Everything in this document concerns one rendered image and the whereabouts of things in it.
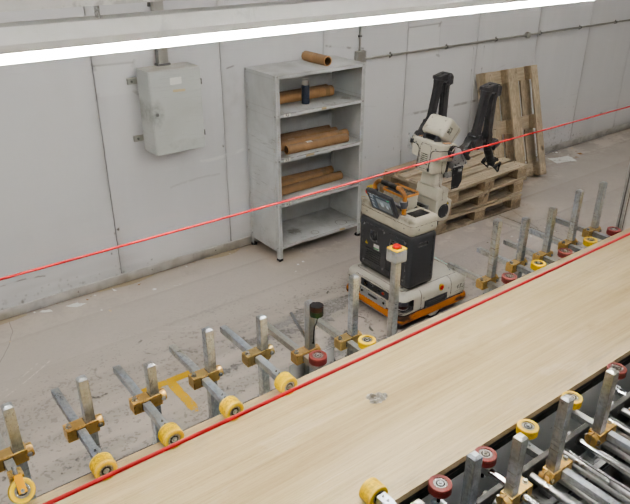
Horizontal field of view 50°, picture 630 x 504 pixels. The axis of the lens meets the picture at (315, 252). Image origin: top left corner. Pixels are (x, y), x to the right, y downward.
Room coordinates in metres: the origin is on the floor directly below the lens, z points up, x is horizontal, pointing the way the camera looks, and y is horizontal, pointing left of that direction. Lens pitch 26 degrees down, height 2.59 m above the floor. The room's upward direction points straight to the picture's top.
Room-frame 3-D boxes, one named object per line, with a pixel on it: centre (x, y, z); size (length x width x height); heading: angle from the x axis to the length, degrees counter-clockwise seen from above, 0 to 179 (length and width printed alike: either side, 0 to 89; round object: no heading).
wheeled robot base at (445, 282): (4.41, -0.68, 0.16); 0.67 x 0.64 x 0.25; 127
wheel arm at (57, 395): (1.90, 0.86, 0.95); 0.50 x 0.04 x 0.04; 37
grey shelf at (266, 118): (5.50, 0.08, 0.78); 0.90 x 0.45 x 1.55; 127
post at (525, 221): (3.43, -1.17, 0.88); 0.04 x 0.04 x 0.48; 37
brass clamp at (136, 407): (2.05, 0.64, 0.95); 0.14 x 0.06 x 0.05; 127
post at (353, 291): (2.67, -0.18, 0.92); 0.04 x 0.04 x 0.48; 37
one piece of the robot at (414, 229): (4.36, -0.61, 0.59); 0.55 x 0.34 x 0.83; 37
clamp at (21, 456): (1.75, 1.03, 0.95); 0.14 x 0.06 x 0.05; 127
